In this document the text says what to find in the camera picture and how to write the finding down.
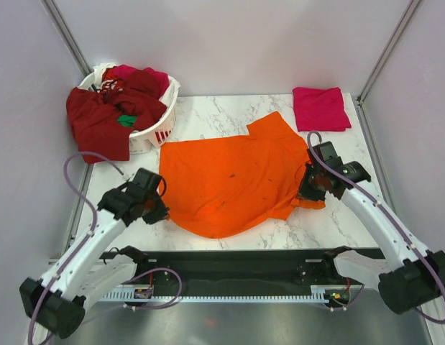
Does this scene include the folded pink t shirt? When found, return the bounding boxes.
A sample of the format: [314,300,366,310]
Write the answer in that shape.
[293,87,352,132]

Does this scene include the pink shirt in basket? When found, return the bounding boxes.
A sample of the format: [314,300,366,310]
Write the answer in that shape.
[112,65,170,99]

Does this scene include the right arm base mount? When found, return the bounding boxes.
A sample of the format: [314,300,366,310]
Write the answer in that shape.
[298,250,357,285]

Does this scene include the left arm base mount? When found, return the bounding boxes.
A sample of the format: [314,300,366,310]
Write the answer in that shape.
[117,246,178,287]

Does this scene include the white patterned shirt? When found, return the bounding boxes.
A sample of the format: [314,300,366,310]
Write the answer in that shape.
[91,63,124,94]

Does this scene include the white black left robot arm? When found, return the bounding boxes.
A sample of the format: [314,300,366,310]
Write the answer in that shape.
[19,168,169,341]

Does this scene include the white plastic laundry basket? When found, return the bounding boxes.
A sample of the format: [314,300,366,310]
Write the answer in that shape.
[77,73,180,158]

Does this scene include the white slotted cable duct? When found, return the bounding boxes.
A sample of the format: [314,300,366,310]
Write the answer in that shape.
[100,287,329,304]

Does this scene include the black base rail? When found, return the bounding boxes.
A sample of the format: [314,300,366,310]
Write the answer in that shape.
[146,249,361,296]

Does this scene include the dark red t shirt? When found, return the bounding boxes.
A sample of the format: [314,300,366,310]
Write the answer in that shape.
[66,81,167,161]

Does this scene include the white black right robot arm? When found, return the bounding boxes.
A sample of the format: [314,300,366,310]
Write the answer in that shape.
[298,142,445,324]

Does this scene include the green cloth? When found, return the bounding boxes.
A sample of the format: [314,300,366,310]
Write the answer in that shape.
[117,114,137,128]

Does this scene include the orange t shirt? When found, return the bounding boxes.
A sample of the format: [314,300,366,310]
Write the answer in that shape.
[159,111,326,239]

